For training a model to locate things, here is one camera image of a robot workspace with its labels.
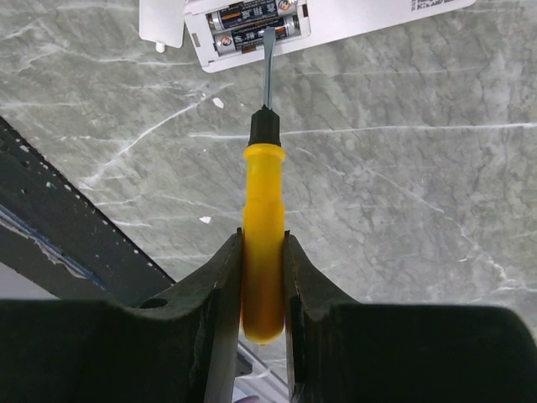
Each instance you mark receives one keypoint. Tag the white battery cover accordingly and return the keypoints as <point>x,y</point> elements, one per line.
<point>162,22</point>

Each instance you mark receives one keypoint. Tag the yellow handled screwdriver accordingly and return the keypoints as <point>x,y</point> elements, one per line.
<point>263,218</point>

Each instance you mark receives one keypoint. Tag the white remote control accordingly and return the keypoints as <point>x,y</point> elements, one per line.
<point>321,22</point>

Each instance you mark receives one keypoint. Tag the battery in remote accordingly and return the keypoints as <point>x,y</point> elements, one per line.
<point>245,13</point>
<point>249,37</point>

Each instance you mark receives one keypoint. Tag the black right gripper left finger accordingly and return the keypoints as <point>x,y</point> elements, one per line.
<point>177,346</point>

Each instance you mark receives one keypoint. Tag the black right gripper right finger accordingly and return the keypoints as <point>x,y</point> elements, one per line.
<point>343,350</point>

